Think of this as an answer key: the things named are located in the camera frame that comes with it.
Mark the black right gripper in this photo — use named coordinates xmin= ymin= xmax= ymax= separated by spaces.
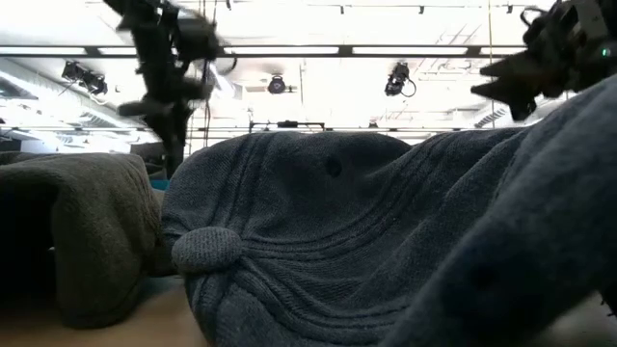
xmin=469 ymin=0 xmax=617 ymax=122

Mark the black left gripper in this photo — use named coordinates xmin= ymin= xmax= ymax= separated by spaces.
xmin=117 ymin=67 xmax=214 ymax=178

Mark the grey-blue denim cap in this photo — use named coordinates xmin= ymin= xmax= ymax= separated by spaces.
xmin=161 ymin=130 xmax=529 ymax=347

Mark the dark cap in bin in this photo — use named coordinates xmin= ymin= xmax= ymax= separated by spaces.
xmin=128 ymin=141 xmax=169 ymax=180

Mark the olive-brown cap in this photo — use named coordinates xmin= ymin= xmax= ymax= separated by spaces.
xmin=0 ymin=151 xmax=168 ymax=330

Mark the black ceiling spotlight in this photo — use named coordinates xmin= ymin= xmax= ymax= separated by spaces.
xmin=384 ymin=61 xmax=417 ymax=98
xmin=266 ymin=74 xmax=287 ymax=95
xmin=61 ymin=60 xmax=110 ymax=97

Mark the dark navy cap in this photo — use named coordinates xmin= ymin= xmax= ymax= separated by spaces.
xmin=380 ymin=74 xmax=617 ymax=347

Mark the dark ceiling beam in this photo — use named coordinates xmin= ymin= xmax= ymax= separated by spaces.
xmin=0 ymin=44 xmax=527 ymax=60

